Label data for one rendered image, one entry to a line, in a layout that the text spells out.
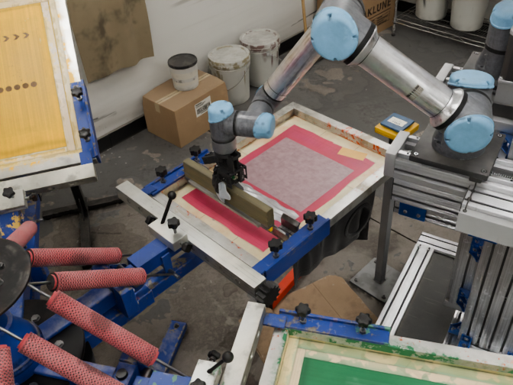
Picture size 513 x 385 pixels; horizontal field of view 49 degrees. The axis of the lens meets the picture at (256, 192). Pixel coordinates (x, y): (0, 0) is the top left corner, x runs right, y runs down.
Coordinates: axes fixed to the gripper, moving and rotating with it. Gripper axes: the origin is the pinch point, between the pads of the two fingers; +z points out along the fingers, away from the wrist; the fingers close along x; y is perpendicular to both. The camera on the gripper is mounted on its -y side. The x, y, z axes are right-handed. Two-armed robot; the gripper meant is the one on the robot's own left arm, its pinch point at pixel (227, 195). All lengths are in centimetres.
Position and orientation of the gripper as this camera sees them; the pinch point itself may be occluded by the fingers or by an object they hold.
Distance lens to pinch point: 187.4
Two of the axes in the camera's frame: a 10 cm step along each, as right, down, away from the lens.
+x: 7.0, -5.0, 5.1
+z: 0.7, 7.6, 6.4
